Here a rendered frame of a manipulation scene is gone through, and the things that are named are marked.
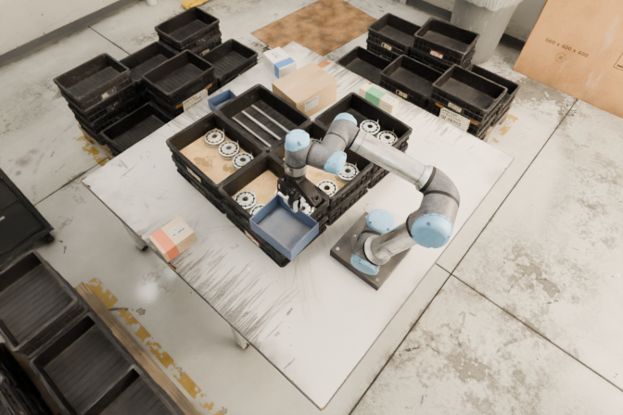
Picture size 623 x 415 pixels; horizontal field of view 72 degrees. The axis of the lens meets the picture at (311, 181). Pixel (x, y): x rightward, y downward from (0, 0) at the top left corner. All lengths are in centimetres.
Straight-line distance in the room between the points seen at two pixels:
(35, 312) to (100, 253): 75
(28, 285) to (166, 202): 76
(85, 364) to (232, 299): 78
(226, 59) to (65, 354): 224
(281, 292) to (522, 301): 156
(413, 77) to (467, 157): 111
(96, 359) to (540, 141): 327
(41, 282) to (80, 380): 50
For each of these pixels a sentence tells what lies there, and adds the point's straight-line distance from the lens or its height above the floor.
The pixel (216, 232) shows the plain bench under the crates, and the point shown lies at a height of 70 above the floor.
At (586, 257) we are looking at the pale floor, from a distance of 326.
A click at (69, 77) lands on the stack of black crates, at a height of 56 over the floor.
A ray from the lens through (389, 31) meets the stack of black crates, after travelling 384.
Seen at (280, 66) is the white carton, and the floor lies 79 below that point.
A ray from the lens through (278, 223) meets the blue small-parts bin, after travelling 161.
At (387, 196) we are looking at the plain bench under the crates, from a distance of 217.
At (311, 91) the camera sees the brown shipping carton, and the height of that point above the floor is 86.
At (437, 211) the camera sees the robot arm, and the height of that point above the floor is 135.
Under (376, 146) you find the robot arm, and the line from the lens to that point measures 140.
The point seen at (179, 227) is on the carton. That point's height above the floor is 77.
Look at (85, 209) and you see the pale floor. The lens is 329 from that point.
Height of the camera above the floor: 243
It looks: 52 degrees down
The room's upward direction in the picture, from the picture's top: 1 degrees clockwise
